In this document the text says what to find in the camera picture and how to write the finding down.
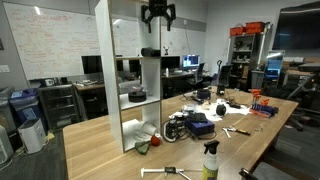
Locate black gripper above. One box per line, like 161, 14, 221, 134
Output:
140, 0, 177, 34

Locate white open shelf unit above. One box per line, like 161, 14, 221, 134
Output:
94, 0, 163, 154

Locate black computer monitor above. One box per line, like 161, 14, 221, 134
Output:
115, 59, 141, 74
161, 55, 181, 71
81, 54, 104, 75

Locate lit computer monitor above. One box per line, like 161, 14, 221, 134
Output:
181, 54, 201, 70

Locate black mesh office chair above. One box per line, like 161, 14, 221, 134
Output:
191, 62, 207, 86

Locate grey office chair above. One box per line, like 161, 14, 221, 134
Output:
118, 79, 141, 95

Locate small orange storage box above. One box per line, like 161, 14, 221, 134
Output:
229, 26, 247, 37

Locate black round device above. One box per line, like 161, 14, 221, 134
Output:
128, 87, 148, 103

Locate black bag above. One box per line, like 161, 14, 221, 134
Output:
196, 88, 212, 100

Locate large orange storage box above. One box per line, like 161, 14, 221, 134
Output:
245, 21, 266, 35

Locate black cylinder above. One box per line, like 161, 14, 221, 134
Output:
216, 83, 226, 96

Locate metal storage rack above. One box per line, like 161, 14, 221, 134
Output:
228, 32, 268, 92

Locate wooden office desk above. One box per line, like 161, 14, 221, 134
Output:
73, 82, 108, 120

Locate black fabric pouch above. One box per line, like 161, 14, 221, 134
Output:
188, 112, 209, 123

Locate white paper sheet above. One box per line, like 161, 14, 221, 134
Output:
169, 98, 252, 123

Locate white plastic cup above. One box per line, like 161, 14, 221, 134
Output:
140, 121, 158, 137

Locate black round speaker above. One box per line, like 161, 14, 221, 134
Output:
215, 103, 228, 117

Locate blue cardboard box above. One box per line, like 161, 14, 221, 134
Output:
184, 118, 216, 137

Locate red ball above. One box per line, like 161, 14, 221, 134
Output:
150, 133, 162, 147

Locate blue lit screen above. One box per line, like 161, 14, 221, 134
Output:
264, 51, 285, 80

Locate grey drawer cabinet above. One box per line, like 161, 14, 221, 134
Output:
37, 83, 81, 132

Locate large black television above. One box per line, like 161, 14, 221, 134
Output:
272, 1, 320, 52

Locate silver digital caliper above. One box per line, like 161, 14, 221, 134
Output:
139, 166, 204, 180

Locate white yellow spray bottle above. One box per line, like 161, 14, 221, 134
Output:
201, 139, 221, 180

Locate blue recycling bin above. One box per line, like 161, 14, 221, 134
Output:
9, 88, 44, 129

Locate black tripod stand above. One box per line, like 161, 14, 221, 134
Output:
285, 62, 320, 132

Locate white air purifier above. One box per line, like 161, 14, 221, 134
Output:
17, 118, 49, 155

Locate grey trash bin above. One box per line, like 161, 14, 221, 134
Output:
0, 87, 18, 135

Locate white round appliance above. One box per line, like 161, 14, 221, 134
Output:
0, 124, 15, 166

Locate large wall whiteboard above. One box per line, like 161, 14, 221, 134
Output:
3, 2, 208, 82

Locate black cable bundle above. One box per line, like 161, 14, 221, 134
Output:
160, 117, 188, 144

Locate tall orange T-handle driver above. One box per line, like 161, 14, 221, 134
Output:
249, 88, 264, 106

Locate white handled tool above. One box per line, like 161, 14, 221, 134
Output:
222, 127, 232, 139

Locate short orange T-handle driver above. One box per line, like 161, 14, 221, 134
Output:
260, 97, 271, 108

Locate black yellow wire stripper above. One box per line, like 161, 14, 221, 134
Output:
228, 126, 252, 137

